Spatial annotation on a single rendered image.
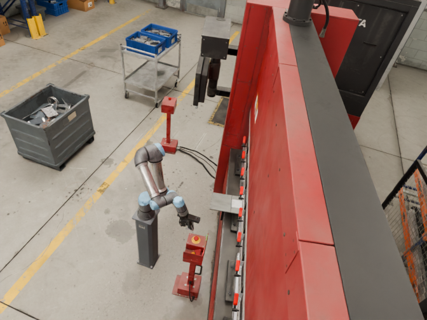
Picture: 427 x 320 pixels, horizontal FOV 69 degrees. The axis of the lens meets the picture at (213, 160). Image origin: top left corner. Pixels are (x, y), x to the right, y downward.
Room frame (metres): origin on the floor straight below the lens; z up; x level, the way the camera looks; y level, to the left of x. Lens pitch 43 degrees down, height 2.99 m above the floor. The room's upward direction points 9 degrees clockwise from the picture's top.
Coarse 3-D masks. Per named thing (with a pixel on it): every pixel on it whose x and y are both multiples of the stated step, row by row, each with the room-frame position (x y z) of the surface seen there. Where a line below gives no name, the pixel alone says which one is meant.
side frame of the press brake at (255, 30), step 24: (264, 0) 2.62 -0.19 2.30; (288, 0) 2.72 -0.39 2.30; (264, 24) 2.50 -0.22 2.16; (336, 24) 2.50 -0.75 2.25; (240, 48) 2.50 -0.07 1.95; (264, 48) 2.50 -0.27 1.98; (336, 48) 2.50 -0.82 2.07; (240, 72) 2.50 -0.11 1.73; (336, 72) 2.50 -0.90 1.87; (240, 96) 2.50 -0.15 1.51; (240, 120) 2.50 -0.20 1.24; (240, 144) 2.50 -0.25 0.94; (216, 192) 2.50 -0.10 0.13
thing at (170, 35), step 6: (150, 24) 5.14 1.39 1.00; (144, 30) 4.94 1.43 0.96; (150, 30) 4.96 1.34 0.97; (156, 30) 4.97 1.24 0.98; (162, 30) 4.98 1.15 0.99; (168, 30) 5.10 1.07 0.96; (174, 30) 5.07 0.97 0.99; (162, 36) 4.75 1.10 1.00; (168, 36) 4.87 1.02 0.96; (174, 36) 4.94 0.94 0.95; (168, 42) 4.74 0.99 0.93; (174, 42) 4.94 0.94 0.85
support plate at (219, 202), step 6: (216, 198) 1.68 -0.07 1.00; (222, 198) 1.69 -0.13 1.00; (228, 198) 1.70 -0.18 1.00; (234, 198) 1.71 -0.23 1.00; (210, 204) 1.60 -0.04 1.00; (216, 204) 1.61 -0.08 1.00; (222, 204) 1.62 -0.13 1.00; (228, 204) 1.63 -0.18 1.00; (216, 210) 1.56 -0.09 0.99; (222, 210) 1.56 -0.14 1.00; (228, 210) 1.57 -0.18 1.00; (234, 210) 1.58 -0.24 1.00
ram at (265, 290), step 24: (264, 72) 2.14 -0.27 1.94; (264, 96) 1.84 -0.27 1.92; (264, 120) 1.59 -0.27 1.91; (264, 144) 1.37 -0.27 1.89; (264, 168) 1.19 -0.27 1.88; (264, 192) 1.03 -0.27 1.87; (264, 216) 0.89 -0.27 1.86; (264, 240) 0.77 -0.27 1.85; (264, 264) 0.66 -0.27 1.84; (264, 288) 0.56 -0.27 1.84; (264, 312) 0.48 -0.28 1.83
